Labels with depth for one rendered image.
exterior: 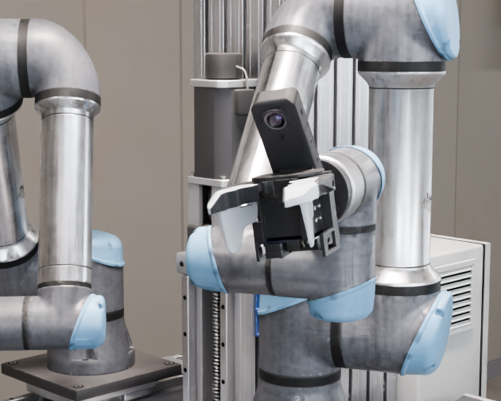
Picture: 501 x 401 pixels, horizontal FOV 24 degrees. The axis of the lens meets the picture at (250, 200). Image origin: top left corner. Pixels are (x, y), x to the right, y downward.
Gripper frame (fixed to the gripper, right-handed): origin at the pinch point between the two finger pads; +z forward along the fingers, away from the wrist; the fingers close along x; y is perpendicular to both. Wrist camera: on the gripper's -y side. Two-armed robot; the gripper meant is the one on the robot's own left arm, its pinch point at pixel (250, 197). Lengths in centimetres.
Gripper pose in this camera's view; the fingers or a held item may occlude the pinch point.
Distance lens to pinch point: 102.1
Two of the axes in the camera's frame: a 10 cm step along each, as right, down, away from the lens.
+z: -3.4, 1.3, -9.3
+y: 1.3, 9.9, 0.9
